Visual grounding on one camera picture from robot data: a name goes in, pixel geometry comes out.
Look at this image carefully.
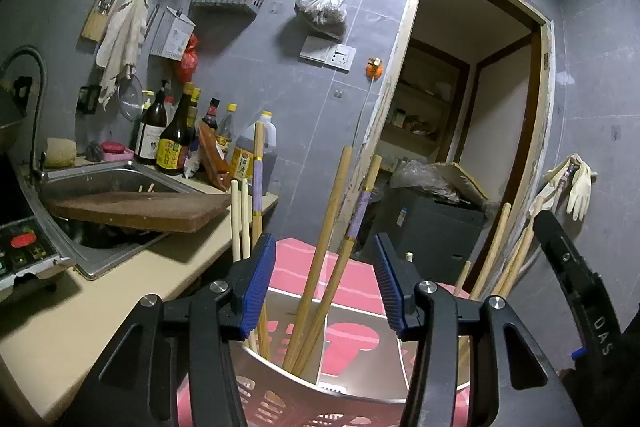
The short pale chopstick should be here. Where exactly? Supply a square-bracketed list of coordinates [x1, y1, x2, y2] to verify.
[454, 260, 472, 297]

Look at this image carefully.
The pale thin chopstick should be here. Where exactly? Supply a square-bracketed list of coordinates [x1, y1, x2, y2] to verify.
[230, 180, 242, 262]
[241, 178, 250, 259]

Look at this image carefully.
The translucent utensil holder cup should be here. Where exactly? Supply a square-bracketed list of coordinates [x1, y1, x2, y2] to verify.
[226, 286, 471, 427]

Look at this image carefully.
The curved bamboo chopstick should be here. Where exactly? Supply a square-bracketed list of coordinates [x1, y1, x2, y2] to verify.
[491, 228, 526, 297]
[499, 198, 542, 298]

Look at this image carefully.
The chopstick with purple band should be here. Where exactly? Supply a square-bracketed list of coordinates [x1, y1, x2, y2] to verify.
[252, 121, 270, 360]

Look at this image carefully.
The long bamboo chopstick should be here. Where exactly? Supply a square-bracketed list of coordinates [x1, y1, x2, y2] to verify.
[470, 202, 512, 300]

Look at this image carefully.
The pink checked tablecloth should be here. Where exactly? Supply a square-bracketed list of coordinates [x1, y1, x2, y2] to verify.
[174, 235, 474, 427]

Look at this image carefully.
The grey cabinet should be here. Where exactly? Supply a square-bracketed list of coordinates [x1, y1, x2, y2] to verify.
[361, 188, 485, 285]

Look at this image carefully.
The clear plastic bag on cabinet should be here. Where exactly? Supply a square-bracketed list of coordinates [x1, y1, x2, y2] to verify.
[388, 159, 460, 204]

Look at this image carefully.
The brown cutting board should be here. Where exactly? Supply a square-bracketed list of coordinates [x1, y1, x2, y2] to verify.
[46, 192, 231, 233]

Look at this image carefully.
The cream rubber glove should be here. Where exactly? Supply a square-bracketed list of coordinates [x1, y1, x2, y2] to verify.
[539, 154, 598, 221]

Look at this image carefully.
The large oil jug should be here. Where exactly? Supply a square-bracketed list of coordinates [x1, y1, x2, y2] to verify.
[228, 109, 279, 195]

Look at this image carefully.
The yellow cap bottle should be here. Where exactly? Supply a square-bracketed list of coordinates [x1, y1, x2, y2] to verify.
[216, 103, 236, 156]

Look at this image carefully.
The steel sink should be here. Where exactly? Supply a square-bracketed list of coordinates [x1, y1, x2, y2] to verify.
[22, 160, 198, 280]

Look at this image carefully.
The dark soy sauce bottle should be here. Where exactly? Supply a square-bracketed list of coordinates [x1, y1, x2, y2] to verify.
[156, 82, 194, 176]

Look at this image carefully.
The red cap bottle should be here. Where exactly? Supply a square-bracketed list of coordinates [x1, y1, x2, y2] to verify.
[203, 98, 219, 131]

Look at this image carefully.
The wine bottle white label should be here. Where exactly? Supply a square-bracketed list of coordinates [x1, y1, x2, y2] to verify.
[134, 80, 167, 165]

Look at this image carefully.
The yellow sponge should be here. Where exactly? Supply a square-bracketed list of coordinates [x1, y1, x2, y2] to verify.
[44, 138, 77, 168]

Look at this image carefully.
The red plastic bag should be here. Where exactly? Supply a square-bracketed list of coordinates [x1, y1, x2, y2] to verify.
[174, 34, 198, 84]

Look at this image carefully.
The curved sink faucet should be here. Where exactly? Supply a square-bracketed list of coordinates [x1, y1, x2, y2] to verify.
[1, 44, 49, 185]

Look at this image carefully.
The hanging white towel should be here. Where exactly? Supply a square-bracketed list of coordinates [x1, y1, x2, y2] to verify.
[96, 0, 149, 109]

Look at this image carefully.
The orange wall plug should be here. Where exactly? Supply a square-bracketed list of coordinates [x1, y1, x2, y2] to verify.
[366, 57, 384, 81]

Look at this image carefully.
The white wall socket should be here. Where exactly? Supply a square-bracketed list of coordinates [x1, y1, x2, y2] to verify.
[299, 36, 357, 72]

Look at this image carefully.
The white box on wall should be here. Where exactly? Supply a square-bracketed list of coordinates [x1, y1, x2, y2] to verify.
[150, 6, 195, 61]

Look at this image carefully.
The plastic bag on wall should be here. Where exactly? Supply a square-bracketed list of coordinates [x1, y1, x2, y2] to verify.
[294, 0, 347, 41]

